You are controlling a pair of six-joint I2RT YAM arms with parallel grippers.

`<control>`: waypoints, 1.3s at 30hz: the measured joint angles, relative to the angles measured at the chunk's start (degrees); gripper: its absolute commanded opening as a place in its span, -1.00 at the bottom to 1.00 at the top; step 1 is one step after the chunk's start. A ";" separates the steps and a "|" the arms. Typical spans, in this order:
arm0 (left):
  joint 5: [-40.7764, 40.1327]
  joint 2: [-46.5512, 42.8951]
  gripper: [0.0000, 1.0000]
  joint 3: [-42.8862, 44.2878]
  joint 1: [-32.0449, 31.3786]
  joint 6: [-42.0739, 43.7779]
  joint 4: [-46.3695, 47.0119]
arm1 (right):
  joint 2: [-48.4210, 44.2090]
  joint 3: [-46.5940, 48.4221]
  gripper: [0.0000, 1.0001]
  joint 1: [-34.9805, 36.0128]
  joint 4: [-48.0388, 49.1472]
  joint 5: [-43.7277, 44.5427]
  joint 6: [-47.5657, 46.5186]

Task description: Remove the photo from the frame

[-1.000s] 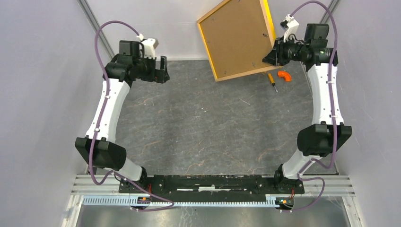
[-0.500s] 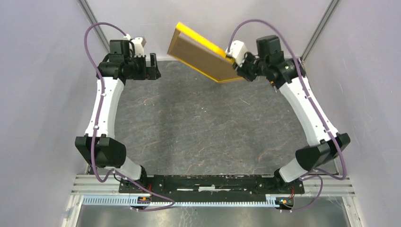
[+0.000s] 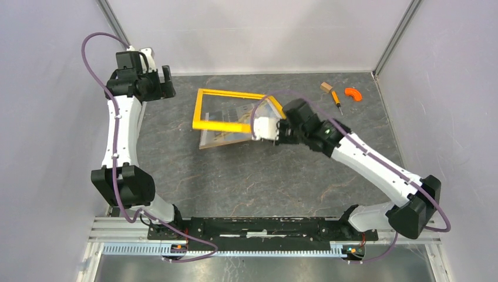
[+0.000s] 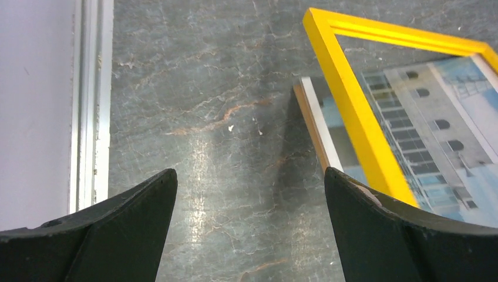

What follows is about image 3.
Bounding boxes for yellow picture frame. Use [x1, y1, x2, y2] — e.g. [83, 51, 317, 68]
[192, 88, 285, 133]

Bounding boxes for yellow handled screwdriver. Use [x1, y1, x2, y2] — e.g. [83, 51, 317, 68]
[331, 90, 344, 116]

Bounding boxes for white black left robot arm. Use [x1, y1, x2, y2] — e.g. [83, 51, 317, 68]
[90, 46, 184, 240]

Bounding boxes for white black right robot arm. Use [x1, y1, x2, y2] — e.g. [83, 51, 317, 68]
[277, 99, 442, 240]

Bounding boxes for photo with backing board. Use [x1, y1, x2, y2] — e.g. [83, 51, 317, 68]
[198, 98, 282, 149]

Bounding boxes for small wooden block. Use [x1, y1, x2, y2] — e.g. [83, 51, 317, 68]
[320, 82, 333, 93]

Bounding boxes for orange curved plastic piece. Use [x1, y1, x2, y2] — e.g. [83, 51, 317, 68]
[344, 88, 363, 102]

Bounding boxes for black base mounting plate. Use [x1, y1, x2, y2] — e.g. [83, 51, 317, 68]
[147, 217, 379, 251]

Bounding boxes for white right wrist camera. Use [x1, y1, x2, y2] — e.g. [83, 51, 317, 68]
[251, 117, 280, 141]

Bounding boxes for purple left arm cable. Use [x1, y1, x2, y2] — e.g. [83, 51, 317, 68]
[80, 32, 220, 264]

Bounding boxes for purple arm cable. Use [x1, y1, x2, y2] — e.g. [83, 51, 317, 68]
[80, 32, 220, 264]
[250, 89, 452, 266]

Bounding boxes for aluminium rail frame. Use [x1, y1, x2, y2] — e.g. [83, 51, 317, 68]
[78, 0, 448, 282]

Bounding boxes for blue slotted cable duct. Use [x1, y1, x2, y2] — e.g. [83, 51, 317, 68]
[102, 243, 346, 258]

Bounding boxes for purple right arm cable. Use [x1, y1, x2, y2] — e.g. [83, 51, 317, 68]
[250, 89, 452, 266]

